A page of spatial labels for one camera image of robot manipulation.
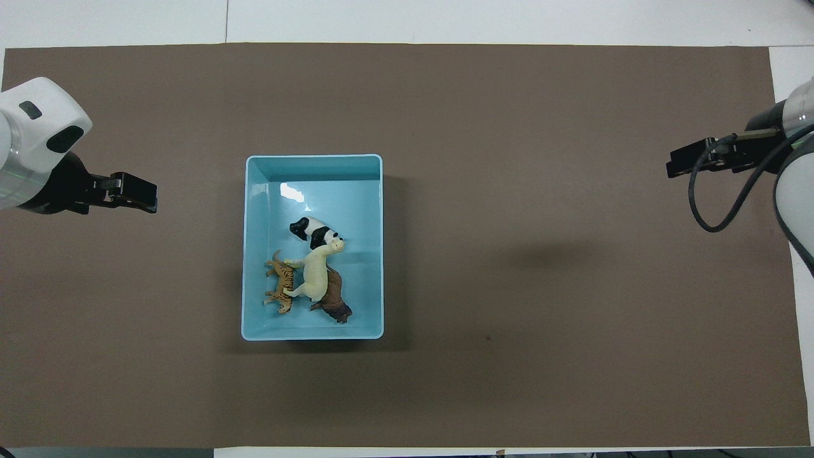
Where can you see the orange striped tiger toy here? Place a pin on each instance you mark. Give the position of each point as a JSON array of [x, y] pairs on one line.
[[282, 286]]

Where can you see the brown table mat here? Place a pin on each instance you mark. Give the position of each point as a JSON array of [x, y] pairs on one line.
[[509, 95]]

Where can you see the brown lion toy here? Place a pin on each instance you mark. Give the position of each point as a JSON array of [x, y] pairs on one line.
[[336, 302]]

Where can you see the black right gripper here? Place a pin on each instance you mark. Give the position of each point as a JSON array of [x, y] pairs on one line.
[[763, 152]]

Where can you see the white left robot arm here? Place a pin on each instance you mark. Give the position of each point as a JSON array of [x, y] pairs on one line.
[[32, 140]]

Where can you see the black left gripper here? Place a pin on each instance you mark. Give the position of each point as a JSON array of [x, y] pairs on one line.
[[70, 191]]

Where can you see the light blue storage box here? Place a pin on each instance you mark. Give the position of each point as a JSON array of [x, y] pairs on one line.
[[356, 191]]

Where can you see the black and white panda toy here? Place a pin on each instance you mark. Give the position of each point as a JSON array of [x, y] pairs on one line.
[[311, 230]]

